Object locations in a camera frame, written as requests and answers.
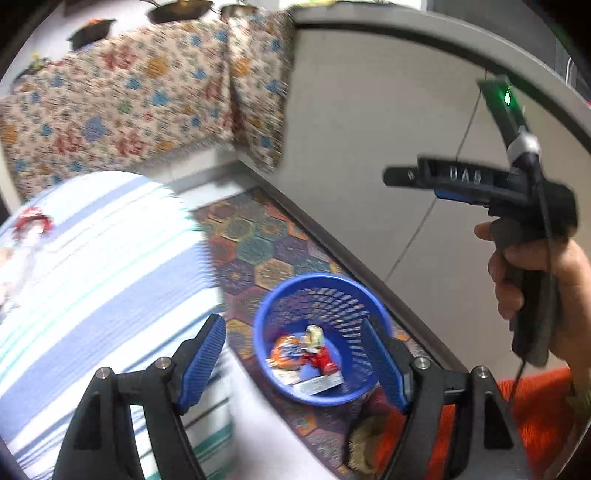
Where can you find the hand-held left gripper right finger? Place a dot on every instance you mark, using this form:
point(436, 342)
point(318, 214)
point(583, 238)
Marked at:
point(381, 364)

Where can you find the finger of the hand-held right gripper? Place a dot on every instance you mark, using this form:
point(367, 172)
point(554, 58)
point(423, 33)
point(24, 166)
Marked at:
point(461, 175)

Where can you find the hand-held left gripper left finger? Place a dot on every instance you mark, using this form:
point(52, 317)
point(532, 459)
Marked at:
point(203, 364)

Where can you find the beige snack wrapper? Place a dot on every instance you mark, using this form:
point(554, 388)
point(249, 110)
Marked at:
point(315, 337)

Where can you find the orange blue snack packet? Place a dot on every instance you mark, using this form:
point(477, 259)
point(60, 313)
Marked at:
point(286, 354)

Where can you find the blue plastic basket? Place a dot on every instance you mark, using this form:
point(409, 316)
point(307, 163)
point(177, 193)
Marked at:
point(277, 304)

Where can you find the person's right hand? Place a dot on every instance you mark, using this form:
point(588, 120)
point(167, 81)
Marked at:
point(572, 300)

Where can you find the brown fuzzy slipper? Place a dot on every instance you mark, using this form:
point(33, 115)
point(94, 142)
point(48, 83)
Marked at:
point(367, 445)

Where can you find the grey kitchen counter cabinet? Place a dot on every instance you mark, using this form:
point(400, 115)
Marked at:
point(369, 92)

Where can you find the striped tablecloth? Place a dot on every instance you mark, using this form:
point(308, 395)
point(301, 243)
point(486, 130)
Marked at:
point(92, 300)

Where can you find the hexagon patterned floor mat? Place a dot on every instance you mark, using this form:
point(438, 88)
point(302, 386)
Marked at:
point(263, 249)

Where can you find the patterned printed cloth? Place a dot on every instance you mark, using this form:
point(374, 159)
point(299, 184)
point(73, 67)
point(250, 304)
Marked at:
point(115, 101)
point(258, 83)

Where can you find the crushed red can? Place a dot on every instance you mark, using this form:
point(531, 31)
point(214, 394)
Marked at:
point(30, 222)

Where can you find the steel pot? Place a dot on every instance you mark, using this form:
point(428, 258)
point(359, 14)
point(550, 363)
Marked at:
point(238, 10)

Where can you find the dark wok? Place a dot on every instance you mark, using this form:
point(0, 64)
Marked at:
point(178, 10)

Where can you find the oil bottle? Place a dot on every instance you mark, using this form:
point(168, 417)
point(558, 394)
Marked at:
point(36, 62)

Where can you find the black pot orange lid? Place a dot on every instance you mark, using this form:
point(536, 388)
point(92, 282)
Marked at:
point(90, 31)

